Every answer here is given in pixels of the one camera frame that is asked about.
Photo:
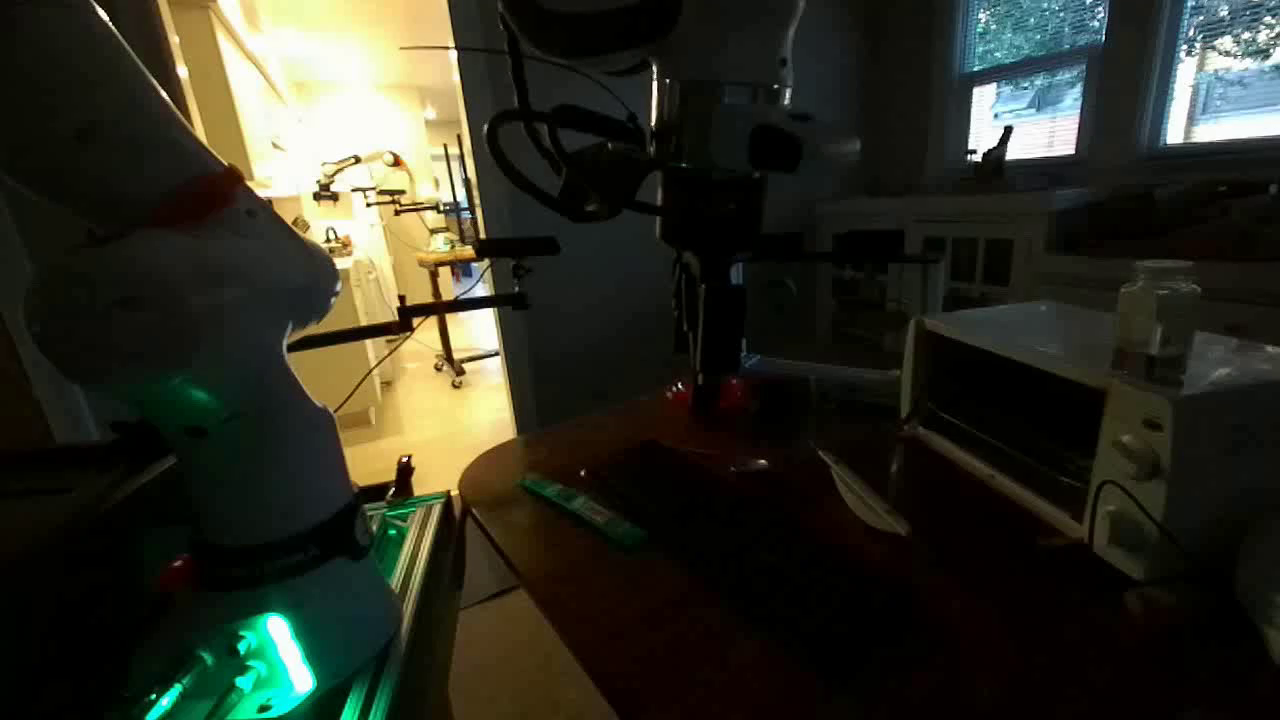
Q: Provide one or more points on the green ruler strip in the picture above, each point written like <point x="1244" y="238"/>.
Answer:
<point x="585" y="508"/>

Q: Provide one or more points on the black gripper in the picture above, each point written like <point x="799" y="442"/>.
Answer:
<point x="707" y="222"/>

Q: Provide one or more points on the clear plastic bottle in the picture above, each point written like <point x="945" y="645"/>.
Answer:
<point x="1156" y="320"/>

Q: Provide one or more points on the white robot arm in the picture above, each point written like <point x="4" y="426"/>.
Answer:
<point x="195" y="294"/>

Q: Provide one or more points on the white plastic spoon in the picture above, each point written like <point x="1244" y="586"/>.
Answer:
<point x="863" y="500"/>

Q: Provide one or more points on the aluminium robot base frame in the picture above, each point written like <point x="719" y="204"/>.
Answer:
<point x="340" y="641"/>

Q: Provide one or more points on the red plastic bowl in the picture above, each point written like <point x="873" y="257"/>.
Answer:
<point x="711" y="399"/>

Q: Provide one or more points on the white toaster oven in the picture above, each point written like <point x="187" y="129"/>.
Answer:
<point x="1148" y="478"/>

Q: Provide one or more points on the black camera arm mount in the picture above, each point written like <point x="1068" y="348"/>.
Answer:
<point x="411" y="315"/>

